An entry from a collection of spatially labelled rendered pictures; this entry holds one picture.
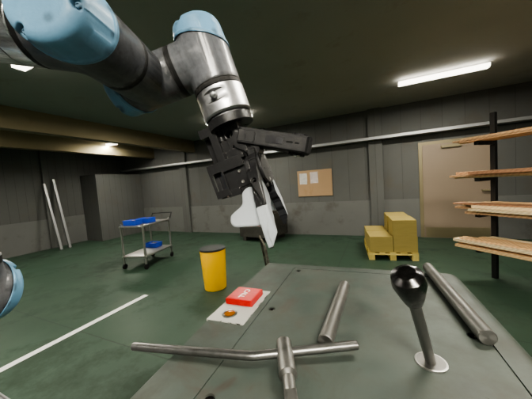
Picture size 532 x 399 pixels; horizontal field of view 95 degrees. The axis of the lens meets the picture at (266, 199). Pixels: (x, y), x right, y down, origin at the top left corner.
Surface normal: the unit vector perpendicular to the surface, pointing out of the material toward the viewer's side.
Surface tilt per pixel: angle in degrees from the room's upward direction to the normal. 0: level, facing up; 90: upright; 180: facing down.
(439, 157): 90
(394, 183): 90
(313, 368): 0
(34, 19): 90
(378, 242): 90
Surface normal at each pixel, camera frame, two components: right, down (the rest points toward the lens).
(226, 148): -0.19, 0.12
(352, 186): -0.41, 0.09
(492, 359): -0.07, -0.99
